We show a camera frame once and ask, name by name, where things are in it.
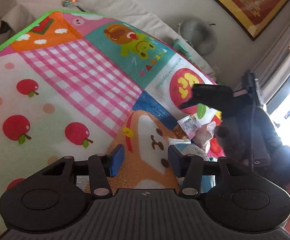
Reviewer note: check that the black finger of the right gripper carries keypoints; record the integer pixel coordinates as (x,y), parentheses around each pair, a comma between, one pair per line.
(214,96)

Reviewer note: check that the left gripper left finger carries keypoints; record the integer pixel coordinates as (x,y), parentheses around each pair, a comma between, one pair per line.
(102,167)

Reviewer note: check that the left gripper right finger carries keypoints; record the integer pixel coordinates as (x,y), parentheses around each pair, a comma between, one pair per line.
(189,167)

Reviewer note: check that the pink lace cloth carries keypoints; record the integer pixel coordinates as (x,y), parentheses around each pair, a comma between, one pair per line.
(203,136)

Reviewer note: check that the dark gloved right hand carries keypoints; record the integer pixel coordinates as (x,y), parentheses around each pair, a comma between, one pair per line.
(272,154)

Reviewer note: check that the blue white milk carton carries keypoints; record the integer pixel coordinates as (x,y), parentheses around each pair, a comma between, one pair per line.
(186,147)

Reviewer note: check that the small printed snack packet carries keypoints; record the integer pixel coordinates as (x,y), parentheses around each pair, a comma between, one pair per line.
(189,125)

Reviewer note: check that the green cloth on sofa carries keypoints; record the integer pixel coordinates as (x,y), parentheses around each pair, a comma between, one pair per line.
(181,49)

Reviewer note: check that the grey curtain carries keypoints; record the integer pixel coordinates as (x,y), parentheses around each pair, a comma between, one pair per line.
(273,69)

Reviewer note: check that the colourful cartoon play mat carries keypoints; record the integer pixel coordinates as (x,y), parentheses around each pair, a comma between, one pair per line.
(79,85)

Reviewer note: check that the beige sofa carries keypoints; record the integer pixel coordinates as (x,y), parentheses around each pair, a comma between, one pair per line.
(15,15)

